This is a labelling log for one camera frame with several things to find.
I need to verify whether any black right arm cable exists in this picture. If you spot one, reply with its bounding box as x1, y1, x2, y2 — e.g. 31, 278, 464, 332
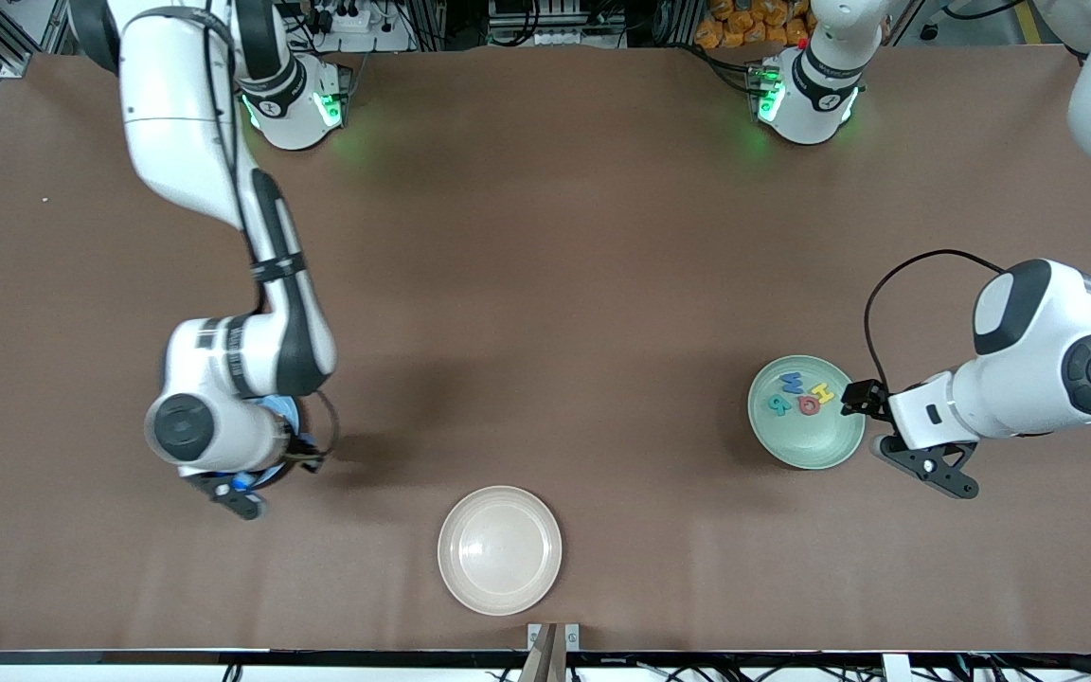
124, 5, 342, 458

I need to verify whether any cream plate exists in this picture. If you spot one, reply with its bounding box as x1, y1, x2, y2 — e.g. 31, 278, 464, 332
438, 486, 563, 617

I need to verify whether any blue plate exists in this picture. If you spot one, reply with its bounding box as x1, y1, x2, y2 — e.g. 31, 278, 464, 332
247, 395, 306, 492

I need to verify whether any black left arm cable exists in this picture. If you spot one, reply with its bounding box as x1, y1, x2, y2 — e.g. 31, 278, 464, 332
864, 248, 1006, 382

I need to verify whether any green plate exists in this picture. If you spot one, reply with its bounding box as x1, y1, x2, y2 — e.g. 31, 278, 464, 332
747, 355, 867, 471

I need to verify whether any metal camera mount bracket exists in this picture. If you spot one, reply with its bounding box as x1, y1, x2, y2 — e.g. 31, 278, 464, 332
519, 622, 581, 682

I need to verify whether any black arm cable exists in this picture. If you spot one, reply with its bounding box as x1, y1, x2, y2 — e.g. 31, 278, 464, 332
864, 248, 1006, 382
124, 5, 342, 458

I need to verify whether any black base cable bundle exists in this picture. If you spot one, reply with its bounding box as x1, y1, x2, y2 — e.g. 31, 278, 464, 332
688, 43, 766, 96

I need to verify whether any orange packet pile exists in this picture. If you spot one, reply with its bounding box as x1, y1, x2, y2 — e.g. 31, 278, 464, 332
695, 0, 816, 48

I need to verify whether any white power strip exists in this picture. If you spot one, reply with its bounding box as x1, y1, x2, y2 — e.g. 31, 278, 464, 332
304, 0, 385, 34

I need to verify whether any brown paper table cover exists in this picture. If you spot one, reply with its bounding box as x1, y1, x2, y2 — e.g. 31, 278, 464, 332
0, 45, 1091, 656

